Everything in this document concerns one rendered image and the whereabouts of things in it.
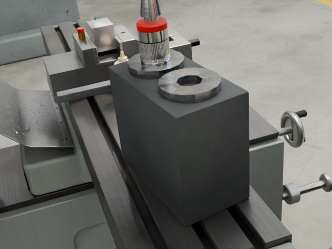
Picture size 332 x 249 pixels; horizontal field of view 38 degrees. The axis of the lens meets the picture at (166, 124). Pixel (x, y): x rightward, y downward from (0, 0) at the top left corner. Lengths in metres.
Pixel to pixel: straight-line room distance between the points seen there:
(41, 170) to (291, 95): 2.21
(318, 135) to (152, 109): 2.10
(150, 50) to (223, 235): 0.29
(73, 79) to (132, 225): 0.49
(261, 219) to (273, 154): 0.61
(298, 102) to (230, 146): 2.36
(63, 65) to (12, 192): 0.33
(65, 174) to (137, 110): 0.47
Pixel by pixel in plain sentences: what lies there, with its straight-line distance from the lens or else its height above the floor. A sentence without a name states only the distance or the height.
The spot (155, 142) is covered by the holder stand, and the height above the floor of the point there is 1.05.
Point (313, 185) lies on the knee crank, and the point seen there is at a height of 0.52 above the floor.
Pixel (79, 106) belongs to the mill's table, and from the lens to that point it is 1.11.
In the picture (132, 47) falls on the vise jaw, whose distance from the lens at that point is 1.14.
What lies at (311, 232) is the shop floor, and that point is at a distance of 2.12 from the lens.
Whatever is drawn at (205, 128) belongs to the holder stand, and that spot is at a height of 1.09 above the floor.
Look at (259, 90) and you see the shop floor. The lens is 3.19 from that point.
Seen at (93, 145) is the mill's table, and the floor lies 0.93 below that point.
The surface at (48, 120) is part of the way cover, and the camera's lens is 1.22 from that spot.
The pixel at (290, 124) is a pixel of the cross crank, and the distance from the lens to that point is 1.53.
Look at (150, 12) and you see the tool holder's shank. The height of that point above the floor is 1.21.
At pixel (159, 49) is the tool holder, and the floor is 1.16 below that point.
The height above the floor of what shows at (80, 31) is 1.06.
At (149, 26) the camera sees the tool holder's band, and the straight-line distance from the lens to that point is 0.73.
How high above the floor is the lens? 1.42
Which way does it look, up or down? 30 degrees down
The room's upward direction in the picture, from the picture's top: 6 degrees counter-clockwise
